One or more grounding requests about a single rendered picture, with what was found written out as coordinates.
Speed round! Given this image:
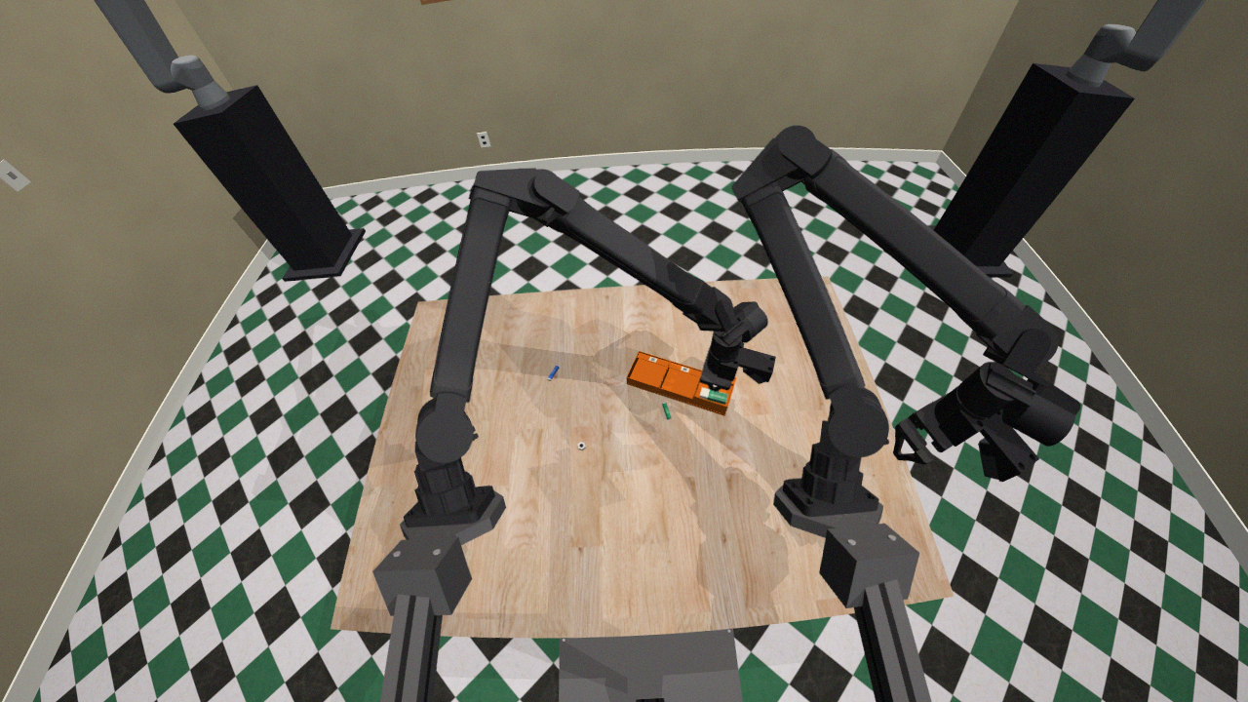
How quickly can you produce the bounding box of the orange open bin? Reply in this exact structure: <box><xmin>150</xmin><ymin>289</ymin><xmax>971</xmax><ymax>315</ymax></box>
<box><xmin>626</xmin><ymin>351</ymin><xmax>738</xmax><ymax>416</ymax></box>

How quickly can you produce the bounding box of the green and white eraser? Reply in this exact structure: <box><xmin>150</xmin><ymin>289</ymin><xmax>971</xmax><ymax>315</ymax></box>
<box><xmin>699</xmin><ymin>387</ymin><xmax>728</xmax><ymax>405</ymax></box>

